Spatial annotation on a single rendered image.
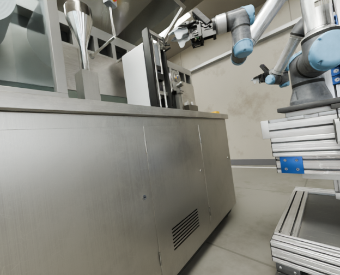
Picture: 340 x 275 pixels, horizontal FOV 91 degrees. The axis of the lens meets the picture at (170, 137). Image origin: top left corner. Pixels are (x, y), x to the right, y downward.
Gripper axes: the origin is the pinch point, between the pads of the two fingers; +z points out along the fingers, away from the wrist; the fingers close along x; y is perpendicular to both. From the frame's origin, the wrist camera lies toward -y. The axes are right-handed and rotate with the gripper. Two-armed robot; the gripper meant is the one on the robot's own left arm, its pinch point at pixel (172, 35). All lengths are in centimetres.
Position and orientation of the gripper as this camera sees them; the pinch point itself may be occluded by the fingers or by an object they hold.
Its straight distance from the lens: 94.6
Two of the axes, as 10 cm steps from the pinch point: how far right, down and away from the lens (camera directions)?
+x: 3.1, 1.1, 9.4
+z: -9.5, 1.3, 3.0
